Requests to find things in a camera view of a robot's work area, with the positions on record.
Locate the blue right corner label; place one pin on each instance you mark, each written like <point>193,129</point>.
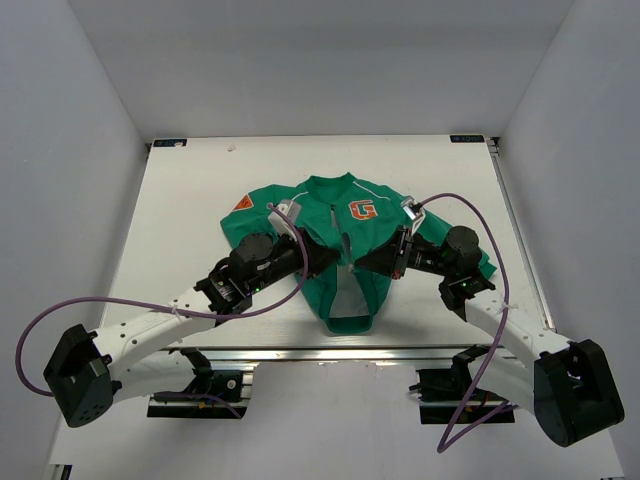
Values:
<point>466,138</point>

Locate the blue left corner label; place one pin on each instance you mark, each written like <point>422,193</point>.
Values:
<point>169,143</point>

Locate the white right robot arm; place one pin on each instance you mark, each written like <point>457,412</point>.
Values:
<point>567,385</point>

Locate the green varsity jacket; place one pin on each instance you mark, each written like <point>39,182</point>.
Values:
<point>352,215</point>

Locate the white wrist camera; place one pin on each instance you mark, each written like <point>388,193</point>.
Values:
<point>283,216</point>
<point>415,211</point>

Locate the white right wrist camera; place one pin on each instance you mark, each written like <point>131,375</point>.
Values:
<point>415,211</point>

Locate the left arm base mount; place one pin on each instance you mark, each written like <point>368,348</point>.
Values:
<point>216,389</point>

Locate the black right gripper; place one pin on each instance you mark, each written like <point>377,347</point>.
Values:
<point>387,258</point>

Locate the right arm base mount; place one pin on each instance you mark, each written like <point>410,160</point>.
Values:
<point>442,379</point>

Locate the blue corner label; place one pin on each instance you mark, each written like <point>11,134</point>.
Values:
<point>466,138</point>
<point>169,143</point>

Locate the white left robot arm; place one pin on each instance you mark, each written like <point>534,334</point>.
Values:
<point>86,372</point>

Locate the aluminium table edge rail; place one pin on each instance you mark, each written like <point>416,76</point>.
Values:
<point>320,355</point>

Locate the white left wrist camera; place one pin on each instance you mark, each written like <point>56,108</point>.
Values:
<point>283,216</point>

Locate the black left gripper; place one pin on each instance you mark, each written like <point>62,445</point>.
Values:
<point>319,257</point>

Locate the aluminium right side rail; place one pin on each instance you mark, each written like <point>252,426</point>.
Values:
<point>532,275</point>

